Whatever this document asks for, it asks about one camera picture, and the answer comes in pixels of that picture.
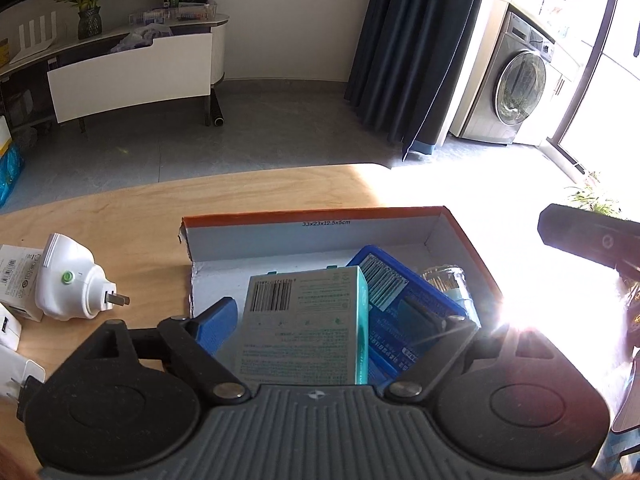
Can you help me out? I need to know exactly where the grey blue cloth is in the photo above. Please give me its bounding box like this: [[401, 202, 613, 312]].
[[110, 22, 173, 53]]

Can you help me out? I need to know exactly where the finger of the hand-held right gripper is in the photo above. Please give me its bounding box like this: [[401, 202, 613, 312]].
[[538, 203, 640, 267]]

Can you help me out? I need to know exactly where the blue plastic bag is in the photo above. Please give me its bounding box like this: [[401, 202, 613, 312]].
[[0, 142, 25, 208]]

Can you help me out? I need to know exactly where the white router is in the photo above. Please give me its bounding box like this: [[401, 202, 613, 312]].
[[10, 15, 58, 63]]

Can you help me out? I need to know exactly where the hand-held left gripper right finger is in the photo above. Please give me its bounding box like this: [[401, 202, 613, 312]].
[[385, 314, 566, 403]]

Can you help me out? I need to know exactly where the teal bandage box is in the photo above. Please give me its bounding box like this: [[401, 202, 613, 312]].
[[234, 266, 371, 386]]

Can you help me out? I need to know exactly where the clear organizer with small items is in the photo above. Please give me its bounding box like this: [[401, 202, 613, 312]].
[[129, 2, 218, 26]]

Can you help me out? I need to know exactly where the dark blue curtain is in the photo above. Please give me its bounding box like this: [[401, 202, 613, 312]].
[[344, 0, 493, 161]]

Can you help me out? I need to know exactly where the white curved television stand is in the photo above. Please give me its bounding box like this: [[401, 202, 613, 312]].
[[0, 12, 231, 133]]

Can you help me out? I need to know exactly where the bamboo plant in dark vase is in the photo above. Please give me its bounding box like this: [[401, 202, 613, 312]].
[[52, 0, 126, 41]]

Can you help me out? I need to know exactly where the large white charger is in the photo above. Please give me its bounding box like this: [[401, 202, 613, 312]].
[[0, 347, 46, 408]]

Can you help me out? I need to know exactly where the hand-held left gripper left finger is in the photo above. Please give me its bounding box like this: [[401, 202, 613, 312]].
[[75, 297, 251, 403]]

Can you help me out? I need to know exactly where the potted spider plant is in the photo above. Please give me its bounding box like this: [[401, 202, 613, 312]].
[[565, 170, 621, 218]]

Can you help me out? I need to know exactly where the silver washing machine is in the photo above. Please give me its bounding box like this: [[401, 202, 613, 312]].
[[459, 5, 558, 147]]

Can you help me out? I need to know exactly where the white base cabinet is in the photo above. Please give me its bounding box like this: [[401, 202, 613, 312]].
[[540, 35, 586, 146]]

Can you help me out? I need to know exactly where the white plug-in device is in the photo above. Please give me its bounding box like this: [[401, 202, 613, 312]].
[[35, 233, 131, 322]]

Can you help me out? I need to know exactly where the white labelled carton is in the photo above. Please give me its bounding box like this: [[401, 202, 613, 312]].
[[0, 245, 46, 322]]

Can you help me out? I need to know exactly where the orange-rimmed cardboard box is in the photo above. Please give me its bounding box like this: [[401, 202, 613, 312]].
[[178, 205, 503, 361]]

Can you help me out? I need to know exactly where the small white usb adapter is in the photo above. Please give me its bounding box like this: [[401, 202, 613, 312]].
[[0, 302, 23, 352]]

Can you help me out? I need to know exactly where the blue plastic box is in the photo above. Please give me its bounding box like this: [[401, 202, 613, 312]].
[[346, 245, 473, 388]]

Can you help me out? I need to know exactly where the light blue toothpick holder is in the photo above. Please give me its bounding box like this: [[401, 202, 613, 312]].
[[420, 264, 481, 328]]

